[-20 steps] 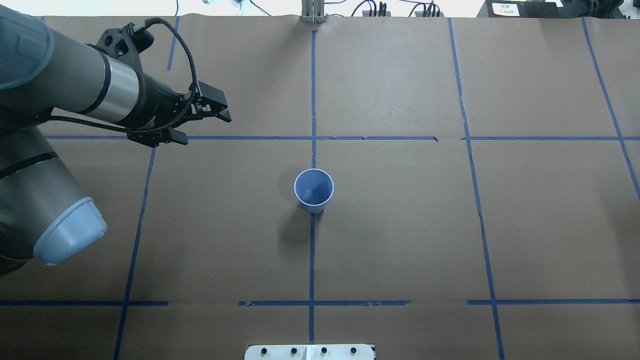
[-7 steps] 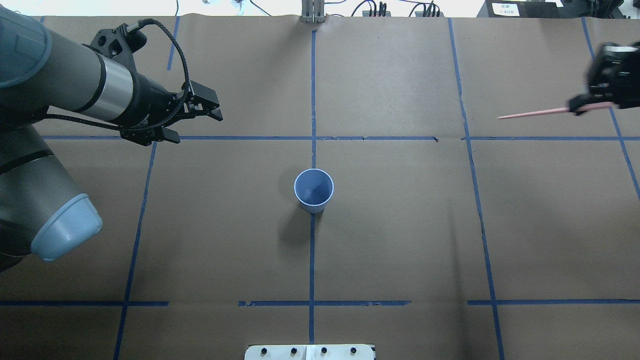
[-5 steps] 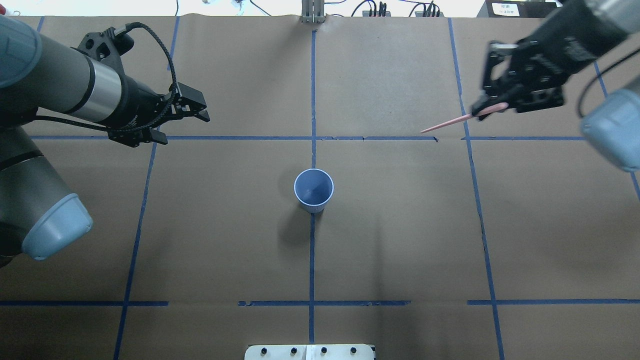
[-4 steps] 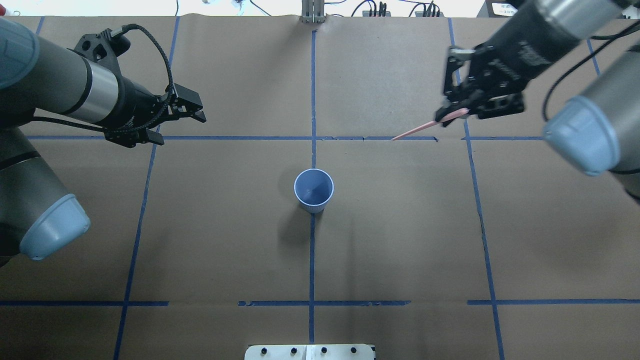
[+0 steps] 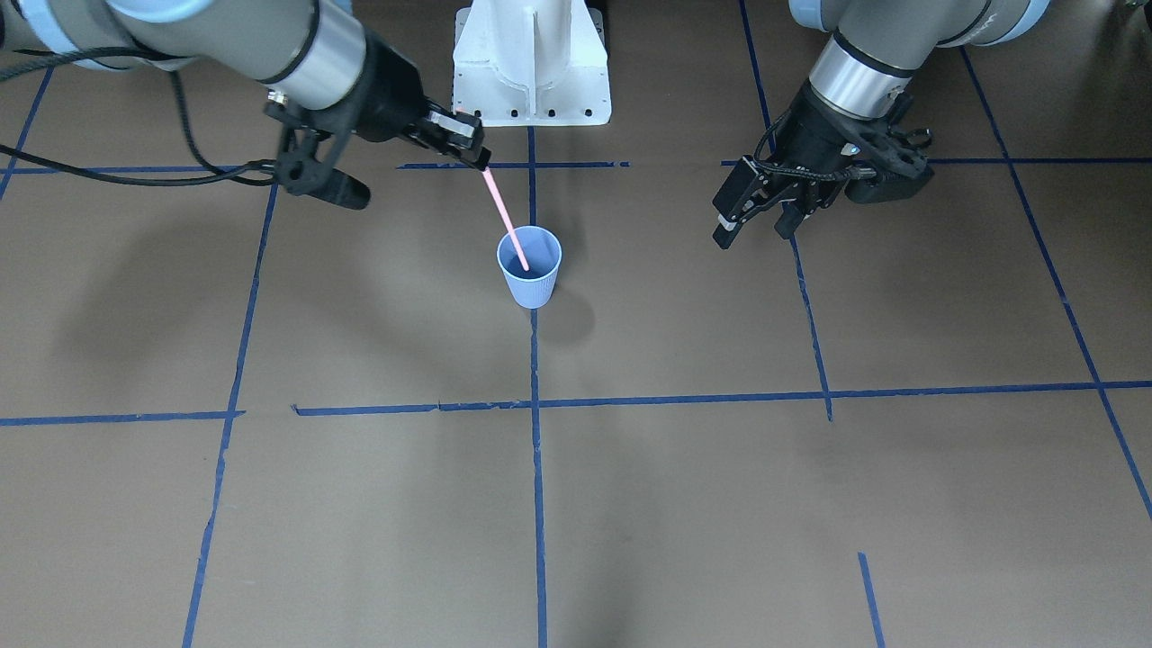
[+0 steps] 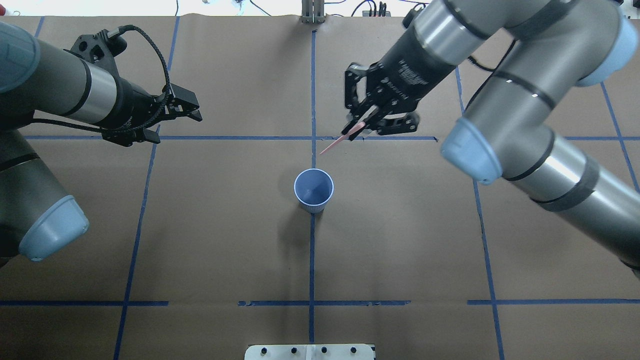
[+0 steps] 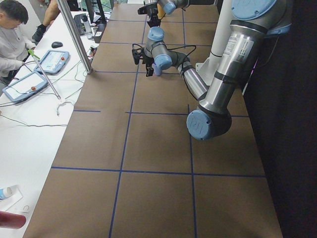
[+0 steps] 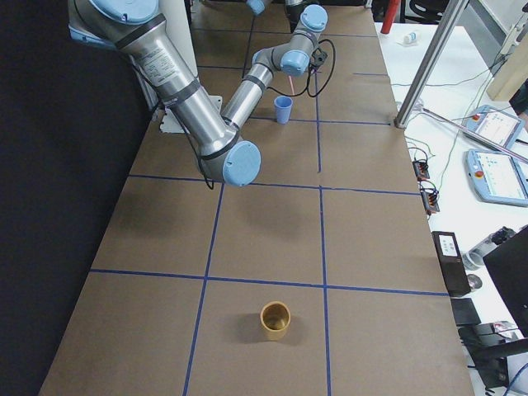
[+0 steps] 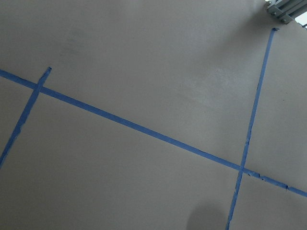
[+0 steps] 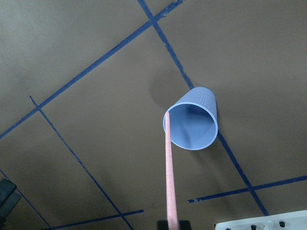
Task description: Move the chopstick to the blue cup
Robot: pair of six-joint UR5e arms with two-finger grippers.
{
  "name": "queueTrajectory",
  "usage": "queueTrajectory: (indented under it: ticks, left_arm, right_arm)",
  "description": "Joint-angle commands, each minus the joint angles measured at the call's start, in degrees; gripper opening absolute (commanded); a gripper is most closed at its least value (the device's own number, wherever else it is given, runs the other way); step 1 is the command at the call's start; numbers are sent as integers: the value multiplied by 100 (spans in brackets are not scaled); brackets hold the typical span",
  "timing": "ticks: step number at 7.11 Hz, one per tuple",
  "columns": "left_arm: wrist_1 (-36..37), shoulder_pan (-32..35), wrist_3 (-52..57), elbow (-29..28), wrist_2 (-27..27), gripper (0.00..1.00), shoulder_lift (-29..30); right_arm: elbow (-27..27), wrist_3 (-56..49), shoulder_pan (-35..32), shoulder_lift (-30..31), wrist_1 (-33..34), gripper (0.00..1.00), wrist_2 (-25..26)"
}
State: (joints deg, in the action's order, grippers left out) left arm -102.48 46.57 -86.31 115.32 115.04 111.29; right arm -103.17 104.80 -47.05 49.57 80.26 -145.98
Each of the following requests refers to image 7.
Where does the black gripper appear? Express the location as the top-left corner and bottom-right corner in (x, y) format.
(137, 4), (160, 27)
(132, 47), (154, 76)

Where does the blue ribbed plastic cup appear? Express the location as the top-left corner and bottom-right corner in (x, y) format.
(152, 63), (162, 76)

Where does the yellow bamboo cup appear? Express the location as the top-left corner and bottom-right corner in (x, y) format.
(158, 4), (165, 18)

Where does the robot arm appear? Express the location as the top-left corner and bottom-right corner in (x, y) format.
(132, 0), (293, 140)
(137, 0), (190, 27)

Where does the clear water bottle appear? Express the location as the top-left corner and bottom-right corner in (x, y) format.
(82, 16), (93, 39)

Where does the black keyboard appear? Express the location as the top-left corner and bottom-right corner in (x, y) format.
(73, 14), (86, 36)

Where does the reacher grabber tool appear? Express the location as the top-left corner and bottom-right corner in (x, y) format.
(28, 50), (74, 116)

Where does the teach pendant far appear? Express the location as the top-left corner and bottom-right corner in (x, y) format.
(39, 50), (70, 75)

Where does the teach pendant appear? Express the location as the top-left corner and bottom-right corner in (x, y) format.
(2, 71), (48, 102)
(39, 50), (70, 75)

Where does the black computer mouse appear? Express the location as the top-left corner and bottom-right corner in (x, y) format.
(51, 42), (63, 49)

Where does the teach pendant near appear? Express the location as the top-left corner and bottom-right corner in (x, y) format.
(2, 71), (48, 102)

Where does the person in white shirt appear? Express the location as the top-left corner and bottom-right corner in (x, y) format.
(0, 0), (36, 84)

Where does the white blue tube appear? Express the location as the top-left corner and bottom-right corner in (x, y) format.
(0, 187), (13, 200)

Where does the red cylinder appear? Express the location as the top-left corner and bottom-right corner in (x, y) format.
(0, 211), (26, 229)

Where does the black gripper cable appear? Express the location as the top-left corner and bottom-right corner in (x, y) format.
(132, 43), (197, 72)

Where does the white camera mast pedestal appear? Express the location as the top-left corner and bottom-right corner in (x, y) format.
(196, 0), (234, 86)

